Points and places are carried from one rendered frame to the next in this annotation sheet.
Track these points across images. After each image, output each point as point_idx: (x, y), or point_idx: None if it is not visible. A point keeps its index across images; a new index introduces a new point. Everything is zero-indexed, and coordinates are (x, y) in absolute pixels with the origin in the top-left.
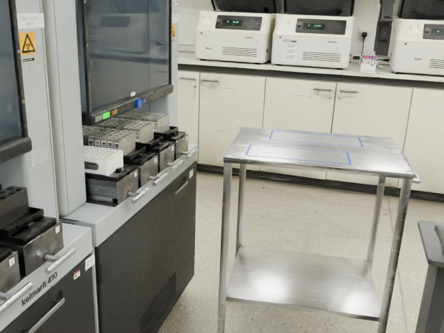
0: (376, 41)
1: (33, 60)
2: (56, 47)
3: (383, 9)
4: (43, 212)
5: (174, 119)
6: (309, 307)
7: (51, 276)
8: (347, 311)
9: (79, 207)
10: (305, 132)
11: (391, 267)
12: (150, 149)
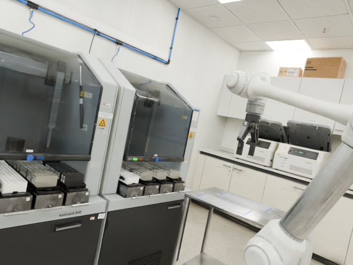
0: (237, 147)
1: (103, 129)
2: (116, 127)
3: (239, 133)
4: (85, 185)
5: (184, 175)
6: None
7: (78, 212)
8: None
9: (111, 194)
10: (244, 197)
11: None
12: (158, 182)
